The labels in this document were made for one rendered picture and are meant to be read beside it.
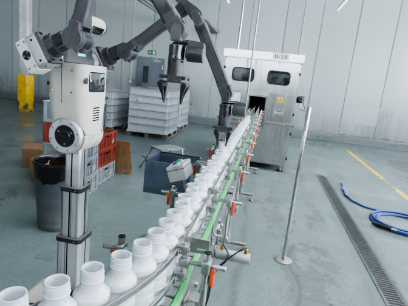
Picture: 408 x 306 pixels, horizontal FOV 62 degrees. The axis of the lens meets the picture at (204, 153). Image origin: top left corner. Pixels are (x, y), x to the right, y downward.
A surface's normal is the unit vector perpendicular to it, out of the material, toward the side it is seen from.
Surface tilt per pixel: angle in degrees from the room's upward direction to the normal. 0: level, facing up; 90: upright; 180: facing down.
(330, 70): 90
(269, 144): 90
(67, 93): 90
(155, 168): 90
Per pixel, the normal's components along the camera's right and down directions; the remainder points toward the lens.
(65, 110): -0.20, 0.36
